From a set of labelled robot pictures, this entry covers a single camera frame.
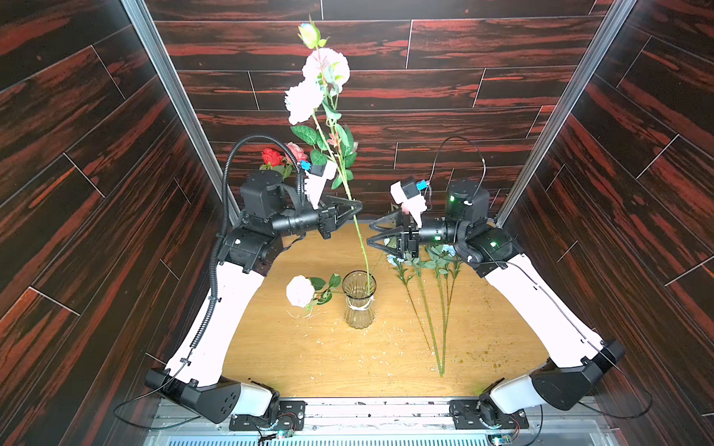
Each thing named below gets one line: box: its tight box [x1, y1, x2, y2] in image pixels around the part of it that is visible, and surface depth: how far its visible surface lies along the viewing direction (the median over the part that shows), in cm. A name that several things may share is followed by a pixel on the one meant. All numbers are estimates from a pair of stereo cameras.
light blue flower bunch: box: [284, 15, 370, 290], surface depth 46 cm
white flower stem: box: [406, 245, 463, 378], surface depth 97 cm
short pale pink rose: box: [286, 273, 344, 309], surface depth 55 cm
